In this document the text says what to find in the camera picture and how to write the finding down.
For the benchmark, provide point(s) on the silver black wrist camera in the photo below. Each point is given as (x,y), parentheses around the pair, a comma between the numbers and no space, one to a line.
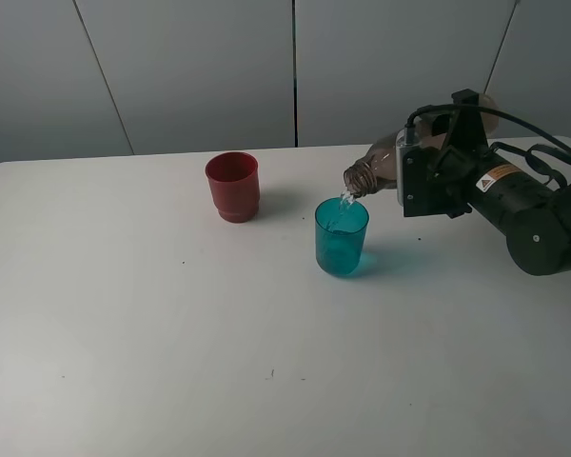
(411,181)

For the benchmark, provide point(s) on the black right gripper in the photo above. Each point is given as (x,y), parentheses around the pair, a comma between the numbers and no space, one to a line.
(463,130)

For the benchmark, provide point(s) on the teal translucent plastic cup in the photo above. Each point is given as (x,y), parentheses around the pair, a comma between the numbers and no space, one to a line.
(340,228)

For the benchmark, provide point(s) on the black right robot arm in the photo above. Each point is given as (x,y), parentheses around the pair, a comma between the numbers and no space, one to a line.
(523,193)

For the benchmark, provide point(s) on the red plastic cup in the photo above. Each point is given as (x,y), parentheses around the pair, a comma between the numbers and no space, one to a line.
(234,185)

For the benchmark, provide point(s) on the smoky translucent water bottle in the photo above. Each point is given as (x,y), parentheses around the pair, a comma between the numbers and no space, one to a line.
(377,170)

